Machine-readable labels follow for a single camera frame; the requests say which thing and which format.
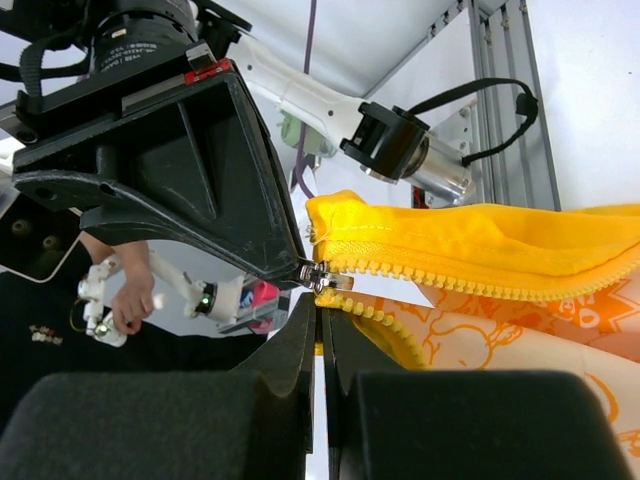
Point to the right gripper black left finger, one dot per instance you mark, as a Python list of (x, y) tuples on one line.
[(252, 422)]

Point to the yellow jacket with patterned lining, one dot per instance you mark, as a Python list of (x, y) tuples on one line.
[(505, 288)]

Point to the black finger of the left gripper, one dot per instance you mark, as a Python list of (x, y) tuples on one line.
[(197, 168)]

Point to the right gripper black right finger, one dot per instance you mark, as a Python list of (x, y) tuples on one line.
[(387, 422)]

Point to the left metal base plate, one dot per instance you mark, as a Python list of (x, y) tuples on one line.
[(450, 141)]

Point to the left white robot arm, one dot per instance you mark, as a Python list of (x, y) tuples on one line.
[(390, 143)]

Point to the operator bare hand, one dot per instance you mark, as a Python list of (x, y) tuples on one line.
[(133, 303)]

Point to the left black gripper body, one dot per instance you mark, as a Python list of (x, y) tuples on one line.
[(85, 38)]

